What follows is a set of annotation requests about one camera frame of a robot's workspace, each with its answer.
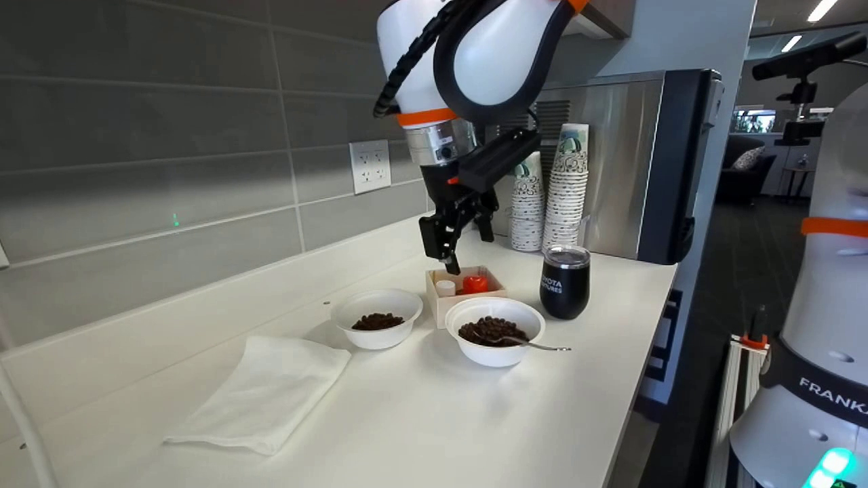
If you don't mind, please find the steel and black appliance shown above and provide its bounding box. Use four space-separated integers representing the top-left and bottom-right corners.
531 69 727 266

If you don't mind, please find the dark background sofa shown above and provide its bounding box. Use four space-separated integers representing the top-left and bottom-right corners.
716 133 801 207

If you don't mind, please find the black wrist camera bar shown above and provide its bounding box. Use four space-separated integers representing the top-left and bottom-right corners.
454 125 546 197

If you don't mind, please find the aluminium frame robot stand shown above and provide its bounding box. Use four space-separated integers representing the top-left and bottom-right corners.
708 337 774 488

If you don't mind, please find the black corrugated cable conduit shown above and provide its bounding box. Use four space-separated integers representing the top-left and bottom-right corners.
373 0 484 123

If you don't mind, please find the white double wall outlet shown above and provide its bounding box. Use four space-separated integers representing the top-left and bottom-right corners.
347 136 396 197

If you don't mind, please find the white folded napkin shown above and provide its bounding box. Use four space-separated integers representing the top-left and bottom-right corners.
164 333 354 459

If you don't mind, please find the small white bowl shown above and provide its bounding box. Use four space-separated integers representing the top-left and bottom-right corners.
329 289 427 352

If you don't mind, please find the large white bowl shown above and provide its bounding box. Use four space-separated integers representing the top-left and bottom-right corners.
443 295 548 373

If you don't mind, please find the tall patterned paper cup stack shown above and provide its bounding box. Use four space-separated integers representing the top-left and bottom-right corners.
541 123 591 255

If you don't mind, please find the black stemless tumbler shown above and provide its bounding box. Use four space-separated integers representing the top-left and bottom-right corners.
538 245 594 323

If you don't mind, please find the orange clamp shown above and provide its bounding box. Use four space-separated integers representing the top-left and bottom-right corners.
729 333 774 355

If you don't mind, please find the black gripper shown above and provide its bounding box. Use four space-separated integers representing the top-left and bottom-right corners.
416 160 503 281

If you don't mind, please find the ceiling light strip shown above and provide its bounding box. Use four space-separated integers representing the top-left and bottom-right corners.
805 0 841 24

